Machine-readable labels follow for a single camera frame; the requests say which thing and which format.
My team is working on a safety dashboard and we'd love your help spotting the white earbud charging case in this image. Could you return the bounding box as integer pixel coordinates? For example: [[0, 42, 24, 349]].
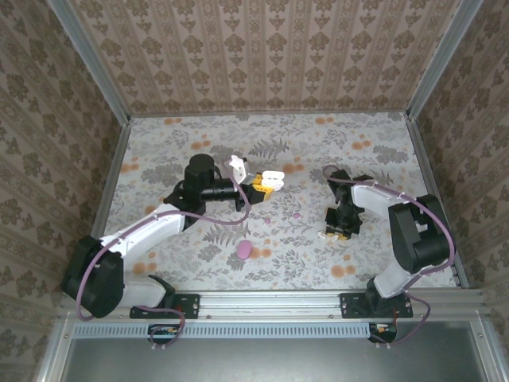
[[260, 169, 287, 192]]

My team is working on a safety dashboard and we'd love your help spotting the floral print tablecloth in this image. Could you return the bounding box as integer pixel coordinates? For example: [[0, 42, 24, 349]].
[[89, 111, 464, 292]]

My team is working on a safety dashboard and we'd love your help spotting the small electronics board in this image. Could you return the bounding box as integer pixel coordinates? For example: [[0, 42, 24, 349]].
[[149, 324, 178, 339], [369, 322, 398, 343]]

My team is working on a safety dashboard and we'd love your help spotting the steel sheet panel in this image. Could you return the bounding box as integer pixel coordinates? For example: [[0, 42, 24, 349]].
[[59, 337, 492, 382]]

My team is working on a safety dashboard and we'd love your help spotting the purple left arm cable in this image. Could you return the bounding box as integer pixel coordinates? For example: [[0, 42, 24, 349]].
[[75, 158, 252, 351]]

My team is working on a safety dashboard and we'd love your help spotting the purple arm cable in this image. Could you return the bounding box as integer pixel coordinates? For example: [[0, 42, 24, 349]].
[[75, 158, 252, 351], [322, 165, 457, 347]]

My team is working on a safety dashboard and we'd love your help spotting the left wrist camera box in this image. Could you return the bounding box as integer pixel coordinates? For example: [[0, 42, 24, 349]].
[[227, 154, 262, 187]]

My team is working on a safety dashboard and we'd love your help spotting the aluminium frame rail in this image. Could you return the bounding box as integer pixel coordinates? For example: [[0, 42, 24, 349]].
[[89, 119, 132, 240], [404, 115, 470, 288], [129, 111, 410, 119]]

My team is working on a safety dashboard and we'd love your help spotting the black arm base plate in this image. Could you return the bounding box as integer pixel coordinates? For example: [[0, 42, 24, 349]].
[[130, 293, 200, 320], [340, 293, 414, 319]]

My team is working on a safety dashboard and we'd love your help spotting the aluminium mounting rail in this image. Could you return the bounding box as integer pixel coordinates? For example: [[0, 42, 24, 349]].
[[59, 289, 494, 320]]

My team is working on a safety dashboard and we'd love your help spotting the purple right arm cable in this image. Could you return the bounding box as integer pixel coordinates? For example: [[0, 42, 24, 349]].
[[322, 165, 457, 347]]

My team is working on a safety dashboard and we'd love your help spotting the grey slotted cable duct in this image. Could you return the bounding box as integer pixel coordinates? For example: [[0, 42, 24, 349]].
[[73, 321, 377, 340]]

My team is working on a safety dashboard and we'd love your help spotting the aluminium frame post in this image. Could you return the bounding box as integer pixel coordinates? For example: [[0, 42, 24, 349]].
[[46, 0, 132, 127], [406, 0, 484, 120]]

